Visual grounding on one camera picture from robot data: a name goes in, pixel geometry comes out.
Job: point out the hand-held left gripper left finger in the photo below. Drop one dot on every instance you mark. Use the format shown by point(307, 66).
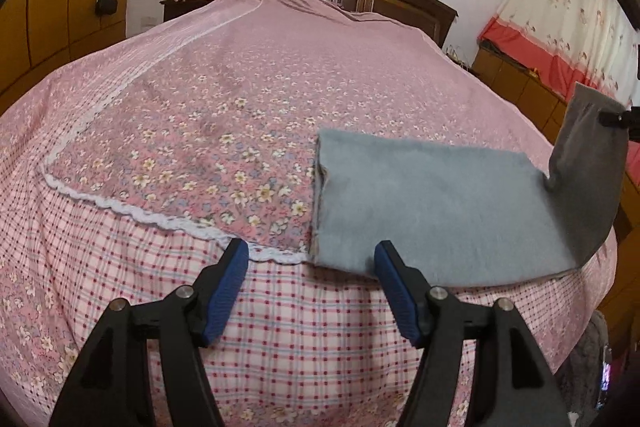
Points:
point(227, 292)

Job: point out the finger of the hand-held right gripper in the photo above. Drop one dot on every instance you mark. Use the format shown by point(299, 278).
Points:
point(622, 118)

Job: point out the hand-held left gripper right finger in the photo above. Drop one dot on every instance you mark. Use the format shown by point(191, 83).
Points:
point(395, 292)

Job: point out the grey pants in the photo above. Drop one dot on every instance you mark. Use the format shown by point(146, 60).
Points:
point(425, 197)

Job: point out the low wooden cabinet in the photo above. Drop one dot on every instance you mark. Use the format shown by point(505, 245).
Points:
point(520, 87)

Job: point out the cream and red curtain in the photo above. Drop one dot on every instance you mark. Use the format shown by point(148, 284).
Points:
point(565, 17)

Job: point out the pink floral bedspread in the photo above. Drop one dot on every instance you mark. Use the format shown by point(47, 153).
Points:
point(225, 107)

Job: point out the dark wooden nightstand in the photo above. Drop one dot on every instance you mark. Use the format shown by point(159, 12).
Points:
point(177, 9)

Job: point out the wooden wardrobe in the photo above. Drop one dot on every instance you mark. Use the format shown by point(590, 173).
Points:
point(50, 7)

